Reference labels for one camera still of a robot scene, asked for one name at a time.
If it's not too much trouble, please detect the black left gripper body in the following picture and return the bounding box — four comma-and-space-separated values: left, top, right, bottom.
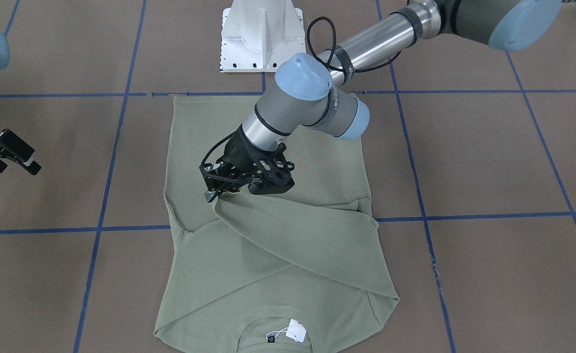
201, 127, 259, 187

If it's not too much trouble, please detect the sage green long-sleeve shirt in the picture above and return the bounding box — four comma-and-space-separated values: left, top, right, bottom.
154, 96, 400, 353

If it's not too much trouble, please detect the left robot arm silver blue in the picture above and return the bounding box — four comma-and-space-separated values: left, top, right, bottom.
200, 0, 563, 202

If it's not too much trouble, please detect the white paper garment tag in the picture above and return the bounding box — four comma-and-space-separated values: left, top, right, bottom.
285, 319, 306, 343

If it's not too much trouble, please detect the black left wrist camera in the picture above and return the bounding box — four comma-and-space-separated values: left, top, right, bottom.
248, 143, 295, 195

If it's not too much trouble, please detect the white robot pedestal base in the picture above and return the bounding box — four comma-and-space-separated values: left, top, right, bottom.
219, 0, 306, 73

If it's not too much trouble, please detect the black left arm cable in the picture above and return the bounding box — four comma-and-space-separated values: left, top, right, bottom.
201, 16, 403, 170

